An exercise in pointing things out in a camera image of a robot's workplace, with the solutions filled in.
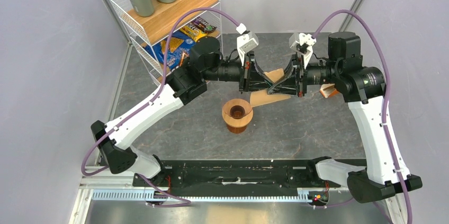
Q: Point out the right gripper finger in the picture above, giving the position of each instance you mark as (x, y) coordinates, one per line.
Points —
(283, 88)
(290, 73)

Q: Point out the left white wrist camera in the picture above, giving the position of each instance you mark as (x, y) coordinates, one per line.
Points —
(246, 42)

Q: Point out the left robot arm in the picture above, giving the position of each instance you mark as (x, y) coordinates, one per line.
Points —
(185, 83)

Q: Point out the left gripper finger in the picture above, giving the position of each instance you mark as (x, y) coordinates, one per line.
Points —
(263, 71)
(260, 82)

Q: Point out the coffee filter box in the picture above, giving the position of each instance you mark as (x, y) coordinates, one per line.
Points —
(328, 90)

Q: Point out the blue Doritos bag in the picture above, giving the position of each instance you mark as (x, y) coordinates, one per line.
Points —
(179, 47)

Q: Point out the brown paper coffee filter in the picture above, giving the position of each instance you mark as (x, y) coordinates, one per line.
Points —
(261, 97)

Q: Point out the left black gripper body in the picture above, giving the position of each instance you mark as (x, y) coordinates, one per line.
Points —
(244, 72)

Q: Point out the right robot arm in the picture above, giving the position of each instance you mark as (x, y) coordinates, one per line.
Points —
(364, 91)

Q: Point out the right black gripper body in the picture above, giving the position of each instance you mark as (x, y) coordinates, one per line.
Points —
(301, 79)

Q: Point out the wooden ring dripper holder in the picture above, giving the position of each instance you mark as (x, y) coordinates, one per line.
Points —
(237, 122)

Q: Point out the brown candy bag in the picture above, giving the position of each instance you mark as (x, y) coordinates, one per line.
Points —
(203, 25)

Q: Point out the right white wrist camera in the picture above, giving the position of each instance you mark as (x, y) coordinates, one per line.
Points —
(303, 43)

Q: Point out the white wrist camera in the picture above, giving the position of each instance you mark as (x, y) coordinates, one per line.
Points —
(303, 43)
(246, 42)

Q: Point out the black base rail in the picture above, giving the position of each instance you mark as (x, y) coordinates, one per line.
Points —
(234, 178)

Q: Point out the white wire wooden shelf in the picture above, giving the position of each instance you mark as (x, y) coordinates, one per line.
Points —
(149, 31)

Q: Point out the clear glass dripper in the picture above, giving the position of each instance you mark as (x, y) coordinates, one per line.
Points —
(237, 108)

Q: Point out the yellow candy bag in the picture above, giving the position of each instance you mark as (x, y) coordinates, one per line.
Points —
(193, 32)

